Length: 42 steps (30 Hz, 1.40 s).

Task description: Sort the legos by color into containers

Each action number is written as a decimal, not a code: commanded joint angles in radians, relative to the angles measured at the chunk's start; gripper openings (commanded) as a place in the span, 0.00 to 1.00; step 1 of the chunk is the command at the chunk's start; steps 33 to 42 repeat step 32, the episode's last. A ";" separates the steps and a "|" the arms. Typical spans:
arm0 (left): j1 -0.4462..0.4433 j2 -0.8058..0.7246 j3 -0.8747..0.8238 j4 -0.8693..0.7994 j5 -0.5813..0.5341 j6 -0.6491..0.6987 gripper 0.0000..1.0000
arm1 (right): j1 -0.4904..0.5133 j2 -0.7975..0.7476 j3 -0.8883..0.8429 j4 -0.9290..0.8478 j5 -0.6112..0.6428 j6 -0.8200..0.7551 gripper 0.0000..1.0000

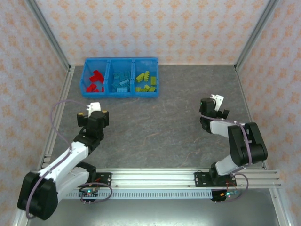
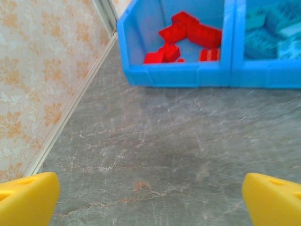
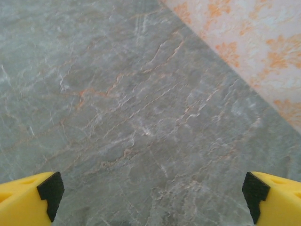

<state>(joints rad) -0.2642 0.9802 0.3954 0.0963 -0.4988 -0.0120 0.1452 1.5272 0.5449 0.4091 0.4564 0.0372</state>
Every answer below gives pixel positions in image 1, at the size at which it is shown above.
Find blue three-compartment bin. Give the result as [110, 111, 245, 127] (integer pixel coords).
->
[80, 57, 160, 99]

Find grey metal sheet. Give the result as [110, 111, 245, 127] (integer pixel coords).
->
[25, 199, 283, 226]

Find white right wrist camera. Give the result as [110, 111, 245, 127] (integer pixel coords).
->
[210, 93, 224, 111]

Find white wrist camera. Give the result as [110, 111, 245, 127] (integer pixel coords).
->
[210, 93, 224, 111]
[86, 101, 102, 116]

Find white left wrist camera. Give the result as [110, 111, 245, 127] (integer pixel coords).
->
[86, 101, 102, 116]

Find aluminium table side rail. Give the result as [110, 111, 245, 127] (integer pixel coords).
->
[235, 65, 291, 226]
[11, 65, 76, 226]

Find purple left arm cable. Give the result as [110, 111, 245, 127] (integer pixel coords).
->
[25, 99, 113, 219]

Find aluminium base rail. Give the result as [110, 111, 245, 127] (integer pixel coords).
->
[24, 167, 284, 189]

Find aluminium frame post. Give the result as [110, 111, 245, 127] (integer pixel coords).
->
[24, 0, 72, 73]
[234, 0, 280, 73]

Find grey slotted cable duct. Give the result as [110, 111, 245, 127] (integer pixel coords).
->
[57, 190, 214, 200]

